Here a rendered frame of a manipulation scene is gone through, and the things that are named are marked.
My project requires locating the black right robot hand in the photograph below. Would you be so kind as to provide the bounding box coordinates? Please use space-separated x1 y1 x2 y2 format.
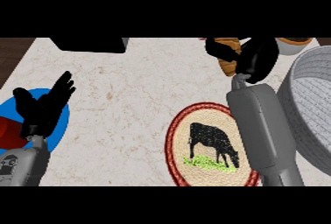
204 37 281 85

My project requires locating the blue round plate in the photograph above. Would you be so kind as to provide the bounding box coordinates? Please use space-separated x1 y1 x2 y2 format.
0 87 71 156

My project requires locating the round cow print placemat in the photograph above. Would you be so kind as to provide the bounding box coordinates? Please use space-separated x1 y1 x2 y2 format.
164 101 262 187

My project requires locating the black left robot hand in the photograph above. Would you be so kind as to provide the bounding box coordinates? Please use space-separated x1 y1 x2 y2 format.
12 70 79 139

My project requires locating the red object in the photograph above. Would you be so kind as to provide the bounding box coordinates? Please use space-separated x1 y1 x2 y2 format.
0 115 31 150

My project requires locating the white cup with orange rim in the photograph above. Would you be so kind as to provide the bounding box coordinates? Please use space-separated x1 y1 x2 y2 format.
275 37 315 57

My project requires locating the black appliance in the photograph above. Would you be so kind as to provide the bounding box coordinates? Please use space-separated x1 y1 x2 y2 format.
49 37 130 54

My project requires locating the golden brown croissant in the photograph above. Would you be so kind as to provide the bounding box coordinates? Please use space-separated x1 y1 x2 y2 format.
213 37 244 78

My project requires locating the grey wicker basket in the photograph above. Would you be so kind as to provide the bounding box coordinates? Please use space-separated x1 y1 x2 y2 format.
275 45 331 177

